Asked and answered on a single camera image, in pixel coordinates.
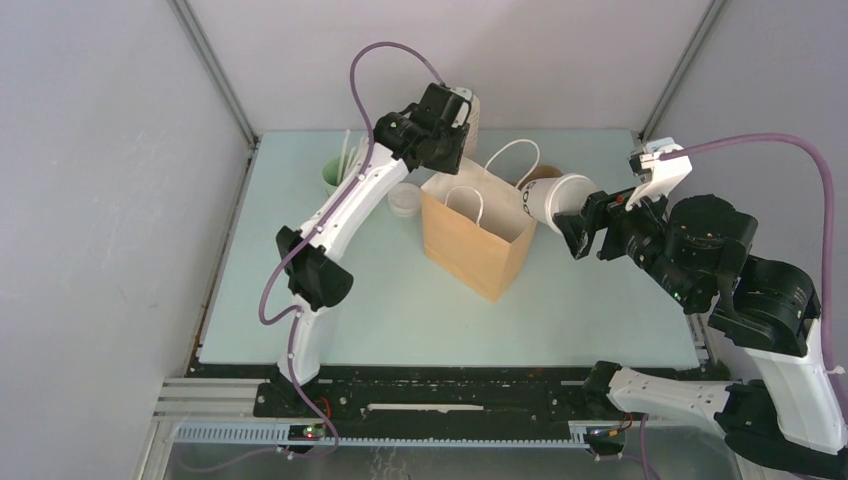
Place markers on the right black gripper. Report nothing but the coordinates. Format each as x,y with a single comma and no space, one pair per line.
575,227

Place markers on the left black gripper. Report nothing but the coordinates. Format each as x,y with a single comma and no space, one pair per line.
450,165

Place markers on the stack of paper cups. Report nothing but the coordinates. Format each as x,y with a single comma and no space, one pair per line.
471,140

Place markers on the single white paper cup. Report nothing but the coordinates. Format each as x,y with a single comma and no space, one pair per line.
543,198

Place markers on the brown pulp cup carrier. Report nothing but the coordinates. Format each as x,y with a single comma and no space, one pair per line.
539,172

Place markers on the white plastic lids stack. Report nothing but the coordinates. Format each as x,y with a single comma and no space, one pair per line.
404,200

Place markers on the brown paper bag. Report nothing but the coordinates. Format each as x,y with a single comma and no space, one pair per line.
474,224

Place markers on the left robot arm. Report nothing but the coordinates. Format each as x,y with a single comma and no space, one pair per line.
311,254

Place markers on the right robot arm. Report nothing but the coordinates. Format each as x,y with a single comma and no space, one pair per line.
698,252

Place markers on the wrapped white straws bundle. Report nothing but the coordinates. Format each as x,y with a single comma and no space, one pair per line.
350,153

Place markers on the green straw holder cup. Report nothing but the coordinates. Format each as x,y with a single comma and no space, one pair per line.
333,173

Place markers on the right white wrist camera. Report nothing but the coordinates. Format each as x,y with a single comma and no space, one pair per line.
657,177

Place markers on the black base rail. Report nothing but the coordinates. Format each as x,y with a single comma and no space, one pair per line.
376,406

